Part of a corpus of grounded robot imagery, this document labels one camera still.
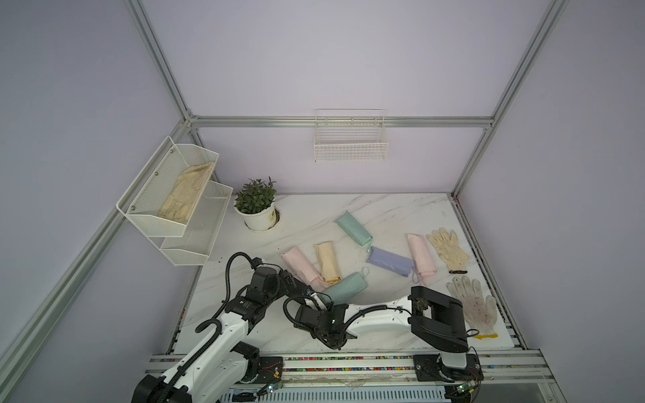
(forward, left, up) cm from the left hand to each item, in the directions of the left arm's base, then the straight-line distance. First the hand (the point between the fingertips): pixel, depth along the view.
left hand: (282, 284), depth 86 cm
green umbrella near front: (0, -23, -4) cm, 23 cm away
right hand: (-9, -13, -7) cm, 17 cm away
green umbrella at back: (+28, -27, -5) cm, 39 cm away
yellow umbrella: (+10, -16, -4) cm, 19 cm away
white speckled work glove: (-8, -68, -5) cm, 69 cm away
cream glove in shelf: (+23, +31, +24) cm, 45 cm away
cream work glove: (+13, -67, -5) cm, 68 cm away
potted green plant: (+27, +11, +13) cm, 32 cm away
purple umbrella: (+10, -39, -3) cm, 41 cm away
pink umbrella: (+10, -4, -3) cm, 12 cm away
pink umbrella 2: (+14, -52, -2) cm, 54 cm away
